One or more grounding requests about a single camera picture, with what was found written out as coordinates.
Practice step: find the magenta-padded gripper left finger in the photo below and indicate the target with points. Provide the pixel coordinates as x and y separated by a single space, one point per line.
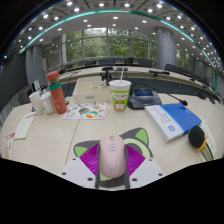
89 159

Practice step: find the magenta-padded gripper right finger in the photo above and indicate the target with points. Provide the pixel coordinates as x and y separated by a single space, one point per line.
135 159

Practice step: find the pink computer mouse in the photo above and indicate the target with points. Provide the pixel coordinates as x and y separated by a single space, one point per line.
112 156

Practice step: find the cat-shaped grey green mouse pad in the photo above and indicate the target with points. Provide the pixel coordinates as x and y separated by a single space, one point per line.
140 136

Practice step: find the colourful printed sheet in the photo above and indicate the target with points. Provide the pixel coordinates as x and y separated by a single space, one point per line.
85 111

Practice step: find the blue and white book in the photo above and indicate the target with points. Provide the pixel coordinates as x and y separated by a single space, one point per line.
173 121

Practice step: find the black gooseneck microphone console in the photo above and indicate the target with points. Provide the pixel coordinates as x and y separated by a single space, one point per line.
143 98

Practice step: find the green-printed drink cup with straw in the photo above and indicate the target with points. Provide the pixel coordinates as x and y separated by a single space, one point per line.
120 96

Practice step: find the white lidded mug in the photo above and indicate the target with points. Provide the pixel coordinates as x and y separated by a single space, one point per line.
48 104

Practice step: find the cream cardboard box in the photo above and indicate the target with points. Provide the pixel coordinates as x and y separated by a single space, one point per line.
90 90

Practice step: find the red drink bottle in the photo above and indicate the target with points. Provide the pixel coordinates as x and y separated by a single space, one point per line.
58 96

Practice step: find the cream paper booklet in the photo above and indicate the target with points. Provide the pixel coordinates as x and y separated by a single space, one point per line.
25 125

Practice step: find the white paper cup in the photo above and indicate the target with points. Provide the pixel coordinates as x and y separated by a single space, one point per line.
36 103

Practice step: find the white paper sheet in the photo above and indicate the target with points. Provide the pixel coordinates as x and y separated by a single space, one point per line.
210 140

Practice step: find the red fan-printed magazine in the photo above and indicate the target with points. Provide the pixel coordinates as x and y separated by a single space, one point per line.
10 145

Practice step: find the black desk microphones group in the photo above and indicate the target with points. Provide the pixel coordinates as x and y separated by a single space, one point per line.
159 72

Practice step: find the dark office chairs group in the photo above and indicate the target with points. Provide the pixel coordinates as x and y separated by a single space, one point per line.
145 62

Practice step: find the ceiling lights group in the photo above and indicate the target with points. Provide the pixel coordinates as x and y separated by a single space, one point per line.
115 17

